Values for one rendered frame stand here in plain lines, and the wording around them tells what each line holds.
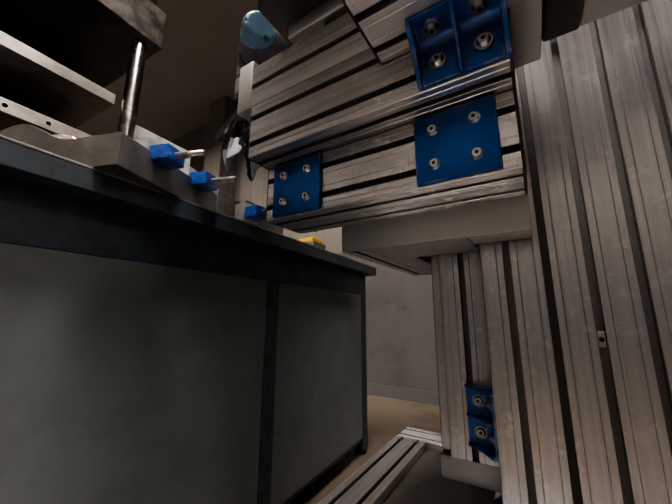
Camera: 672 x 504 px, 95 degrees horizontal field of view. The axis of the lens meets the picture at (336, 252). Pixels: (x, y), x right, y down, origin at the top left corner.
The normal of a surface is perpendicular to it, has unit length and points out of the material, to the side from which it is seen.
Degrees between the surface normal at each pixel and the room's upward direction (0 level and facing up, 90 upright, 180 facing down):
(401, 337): 90
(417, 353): 90
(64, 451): 90
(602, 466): 90
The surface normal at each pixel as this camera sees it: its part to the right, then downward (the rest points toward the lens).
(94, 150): -0.21, -0.20
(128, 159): 0.98, -0.04
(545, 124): -0.54, -0.17
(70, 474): 0.88, -0.09
